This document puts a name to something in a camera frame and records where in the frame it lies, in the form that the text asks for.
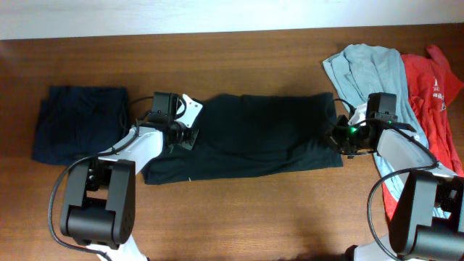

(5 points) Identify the dark green shirt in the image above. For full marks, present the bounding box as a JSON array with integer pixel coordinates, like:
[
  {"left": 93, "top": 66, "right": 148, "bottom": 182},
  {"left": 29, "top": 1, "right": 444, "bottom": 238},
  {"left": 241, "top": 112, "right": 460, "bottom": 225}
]
[{"left": 141, "top": 93, "right": 343, "bottom": 185}]

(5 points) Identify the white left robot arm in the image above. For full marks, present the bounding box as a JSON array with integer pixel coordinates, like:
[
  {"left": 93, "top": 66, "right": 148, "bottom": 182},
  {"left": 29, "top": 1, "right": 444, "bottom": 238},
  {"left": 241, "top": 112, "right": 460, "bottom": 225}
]
[{"left": 47, "top": 120, "right": 197, "bottom": 260}]

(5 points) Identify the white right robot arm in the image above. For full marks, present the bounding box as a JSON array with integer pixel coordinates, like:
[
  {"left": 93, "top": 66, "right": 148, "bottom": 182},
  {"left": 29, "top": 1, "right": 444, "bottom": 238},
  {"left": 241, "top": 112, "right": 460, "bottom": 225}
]
[{"left": 325, "top": 115, "right": 463, "bottom": 260}]

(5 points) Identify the light blue shirt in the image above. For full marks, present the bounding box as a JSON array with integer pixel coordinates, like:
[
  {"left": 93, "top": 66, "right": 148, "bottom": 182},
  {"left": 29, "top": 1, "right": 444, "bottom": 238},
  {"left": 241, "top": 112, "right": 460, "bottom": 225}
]
[{"left": 322, "top": 43, "right": 454, "bottom": 220}]

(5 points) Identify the red shirt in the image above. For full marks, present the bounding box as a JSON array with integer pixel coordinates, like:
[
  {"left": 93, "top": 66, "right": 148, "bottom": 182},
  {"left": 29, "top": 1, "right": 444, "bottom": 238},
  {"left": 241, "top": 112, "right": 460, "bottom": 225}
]
[{"left": 382, "top": 44, "right": 464, "bottom": 220}]

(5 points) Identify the folded navy blue shirt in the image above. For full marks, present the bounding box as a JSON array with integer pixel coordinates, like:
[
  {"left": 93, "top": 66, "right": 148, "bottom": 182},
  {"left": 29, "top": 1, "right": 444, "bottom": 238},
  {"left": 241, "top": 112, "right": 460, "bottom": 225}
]
[{"left": 31, "top": 86, "right": 128, "bottom": 165}]

